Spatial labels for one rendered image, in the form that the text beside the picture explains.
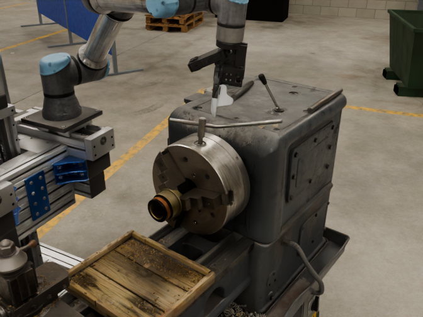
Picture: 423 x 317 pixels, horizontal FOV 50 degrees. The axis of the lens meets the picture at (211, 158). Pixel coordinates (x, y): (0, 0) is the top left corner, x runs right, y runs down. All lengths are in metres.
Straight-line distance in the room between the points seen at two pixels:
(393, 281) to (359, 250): 0.31
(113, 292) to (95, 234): 1.79
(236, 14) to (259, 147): 0.43
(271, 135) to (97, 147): 0.71
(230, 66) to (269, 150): 0.30
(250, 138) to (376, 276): 1.69
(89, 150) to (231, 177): 0.64
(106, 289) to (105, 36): 0.87
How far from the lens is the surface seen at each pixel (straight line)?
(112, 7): 1.41
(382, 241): 3.24
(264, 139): 1.43
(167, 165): 1.42
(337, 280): 2.85
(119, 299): 1.38
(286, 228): 1.69
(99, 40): 1.75
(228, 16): 1.23
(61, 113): 1.86
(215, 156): 1.38
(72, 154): 1.87
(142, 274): 1.45
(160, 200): 1.35
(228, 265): 1.50
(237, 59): 1.28
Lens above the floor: 1.83
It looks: 27 degrees down
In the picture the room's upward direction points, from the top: straight up
